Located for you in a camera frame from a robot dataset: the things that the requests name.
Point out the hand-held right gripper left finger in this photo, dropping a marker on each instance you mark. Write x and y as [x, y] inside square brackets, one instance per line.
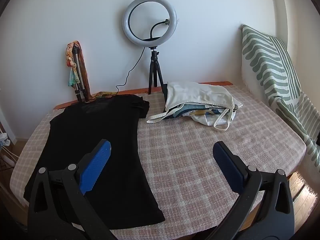
[96, 165]

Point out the orange leaf-print sheet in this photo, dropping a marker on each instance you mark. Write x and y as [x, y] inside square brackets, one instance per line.
[217, 83]

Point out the pink checked blanket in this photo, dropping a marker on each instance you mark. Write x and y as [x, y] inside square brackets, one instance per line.
[187, 155]

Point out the black top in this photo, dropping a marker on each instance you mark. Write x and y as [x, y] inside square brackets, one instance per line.
[87, 130]

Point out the colourful teal scarf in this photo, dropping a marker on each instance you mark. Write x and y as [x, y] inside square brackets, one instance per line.
[71, 78]

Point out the small black tripod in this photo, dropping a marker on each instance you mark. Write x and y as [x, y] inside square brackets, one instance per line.
[153, 67]

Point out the white power strip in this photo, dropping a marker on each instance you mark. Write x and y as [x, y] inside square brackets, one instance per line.
[3, 137]

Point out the white tote bag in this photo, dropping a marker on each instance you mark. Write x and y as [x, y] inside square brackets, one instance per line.
[195, 92]

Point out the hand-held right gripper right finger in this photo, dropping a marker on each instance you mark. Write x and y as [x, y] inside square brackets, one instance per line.
[228, 170]

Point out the green striped cushion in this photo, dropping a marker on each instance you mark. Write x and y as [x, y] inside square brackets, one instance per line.
[265, 62]

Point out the black gooseneck phone holder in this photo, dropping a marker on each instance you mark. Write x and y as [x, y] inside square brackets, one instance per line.
[152, 30]

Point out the folded silver tripod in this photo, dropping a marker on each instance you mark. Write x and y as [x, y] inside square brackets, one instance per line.
[78, 67]

